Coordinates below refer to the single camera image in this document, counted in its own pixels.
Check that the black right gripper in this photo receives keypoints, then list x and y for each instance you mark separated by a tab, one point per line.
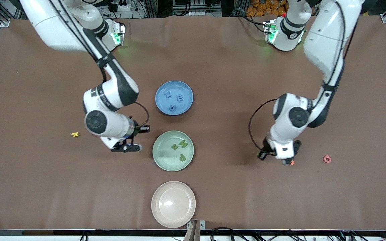
137	130

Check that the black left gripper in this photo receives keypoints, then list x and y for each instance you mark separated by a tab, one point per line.
266	147

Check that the blue foam letter a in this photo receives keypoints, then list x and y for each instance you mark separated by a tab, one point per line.
174	108

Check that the blue foam letter X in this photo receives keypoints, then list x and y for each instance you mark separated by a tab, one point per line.
168	94

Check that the green foam letter N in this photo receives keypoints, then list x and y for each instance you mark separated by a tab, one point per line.
183	144

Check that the blue foam letter E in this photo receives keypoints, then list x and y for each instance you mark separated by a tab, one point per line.
179	98

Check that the green foam letter P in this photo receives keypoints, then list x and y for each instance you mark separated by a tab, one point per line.
183	158

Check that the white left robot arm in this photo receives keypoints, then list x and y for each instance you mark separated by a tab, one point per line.
327	33

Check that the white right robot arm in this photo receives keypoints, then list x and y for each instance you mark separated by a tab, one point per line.
52	26

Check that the left arm base connector block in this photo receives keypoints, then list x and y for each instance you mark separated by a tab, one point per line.
269	31

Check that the right arm base connector block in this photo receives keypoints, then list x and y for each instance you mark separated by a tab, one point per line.
121	33

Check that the green plate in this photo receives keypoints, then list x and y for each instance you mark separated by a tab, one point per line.
166	157

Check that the brown table cover sheet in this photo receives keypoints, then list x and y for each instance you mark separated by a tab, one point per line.
233	187

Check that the blue plate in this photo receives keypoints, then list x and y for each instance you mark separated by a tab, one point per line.
183	88

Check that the yellow foam letter K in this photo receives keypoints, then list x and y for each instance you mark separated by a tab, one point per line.
75	134

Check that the beige plate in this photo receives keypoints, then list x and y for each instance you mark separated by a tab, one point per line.
173	204

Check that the white power strip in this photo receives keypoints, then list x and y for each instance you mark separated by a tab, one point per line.
124	6

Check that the white socket strip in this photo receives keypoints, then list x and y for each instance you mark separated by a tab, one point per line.
198	13

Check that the orange fruit pile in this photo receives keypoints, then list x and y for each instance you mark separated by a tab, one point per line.
263	8

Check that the grey metal camera mount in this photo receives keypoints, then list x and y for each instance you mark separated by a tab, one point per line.
194	231

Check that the table edge rail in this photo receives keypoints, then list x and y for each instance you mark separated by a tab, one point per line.
79	232

